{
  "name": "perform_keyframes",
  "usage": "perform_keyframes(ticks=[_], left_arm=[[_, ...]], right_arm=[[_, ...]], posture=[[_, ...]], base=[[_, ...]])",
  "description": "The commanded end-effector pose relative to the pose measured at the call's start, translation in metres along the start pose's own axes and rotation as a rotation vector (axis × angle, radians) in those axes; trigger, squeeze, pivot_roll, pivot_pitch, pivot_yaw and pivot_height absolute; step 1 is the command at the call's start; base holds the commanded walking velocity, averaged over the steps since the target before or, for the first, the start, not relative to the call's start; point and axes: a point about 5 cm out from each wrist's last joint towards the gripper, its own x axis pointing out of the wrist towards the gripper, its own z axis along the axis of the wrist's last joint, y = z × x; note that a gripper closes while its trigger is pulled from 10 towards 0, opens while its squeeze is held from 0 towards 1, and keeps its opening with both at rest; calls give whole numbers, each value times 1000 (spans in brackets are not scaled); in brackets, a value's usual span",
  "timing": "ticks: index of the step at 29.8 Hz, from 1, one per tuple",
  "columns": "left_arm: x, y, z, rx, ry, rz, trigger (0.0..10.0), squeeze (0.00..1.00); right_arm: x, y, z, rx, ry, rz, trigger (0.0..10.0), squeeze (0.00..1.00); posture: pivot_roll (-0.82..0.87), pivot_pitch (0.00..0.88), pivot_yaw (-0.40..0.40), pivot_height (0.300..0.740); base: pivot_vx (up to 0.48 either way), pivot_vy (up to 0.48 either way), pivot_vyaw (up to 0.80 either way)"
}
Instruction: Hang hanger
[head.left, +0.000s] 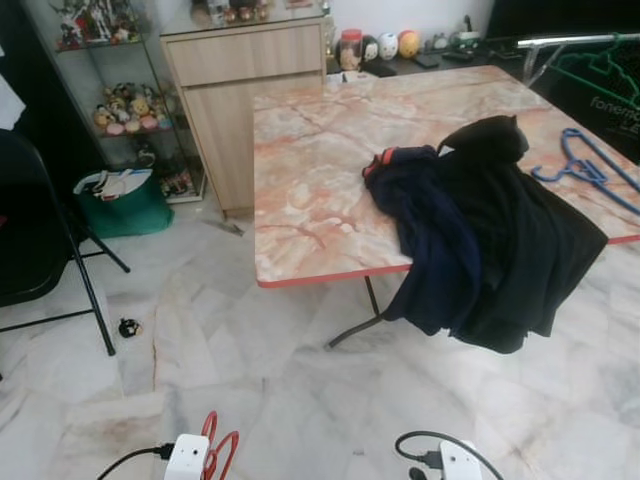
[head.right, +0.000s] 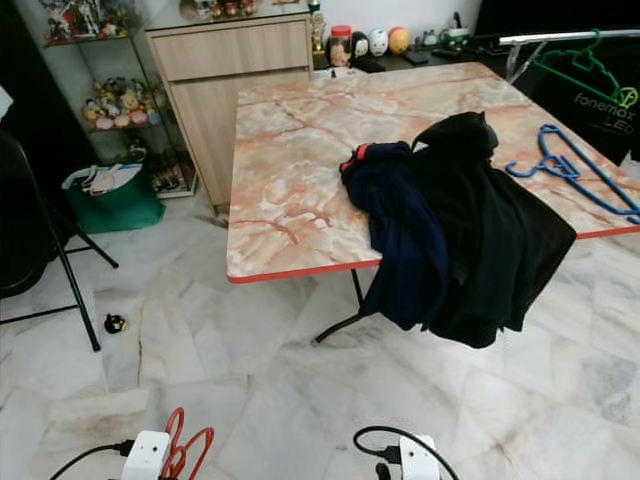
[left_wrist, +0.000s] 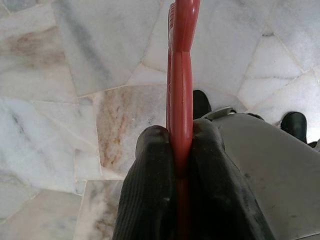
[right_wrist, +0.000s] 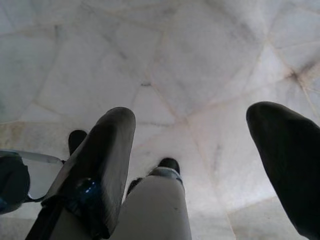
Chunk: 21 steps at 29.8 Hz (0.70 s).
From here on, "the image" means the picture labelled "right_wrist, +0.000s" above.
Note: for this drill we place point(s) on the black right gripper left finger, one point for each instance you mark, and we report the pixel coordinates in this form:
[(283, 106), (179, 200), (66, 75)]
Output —
[(100, 155)]

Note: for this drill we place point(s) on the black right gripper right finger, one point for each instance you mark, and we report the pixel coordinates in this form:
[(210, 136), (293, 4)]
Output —
[(292, 162)]

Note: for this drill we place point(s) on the robot right leg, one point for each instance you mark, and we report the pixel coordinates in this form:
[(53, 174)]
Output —
[(155, 205)]

